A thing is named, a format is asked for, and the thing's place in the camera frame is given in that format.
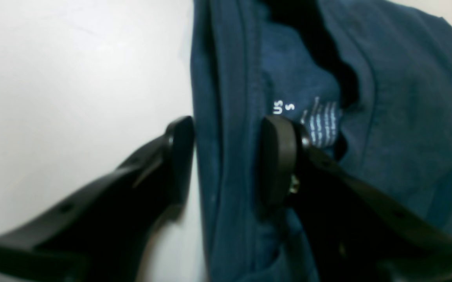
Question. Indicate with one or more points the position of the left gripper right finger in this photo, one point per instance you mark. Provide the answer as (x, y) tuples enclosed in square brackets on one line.
[(356, 232)]

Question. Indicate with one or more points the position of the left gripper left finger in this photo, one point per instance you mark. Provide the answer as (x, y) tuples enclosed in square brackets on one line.
[(99, 233)]

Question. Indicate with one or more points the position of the dark blue T-shirt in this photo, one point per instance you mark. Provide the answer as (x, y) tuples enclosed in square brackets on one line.
[(370, 80)]

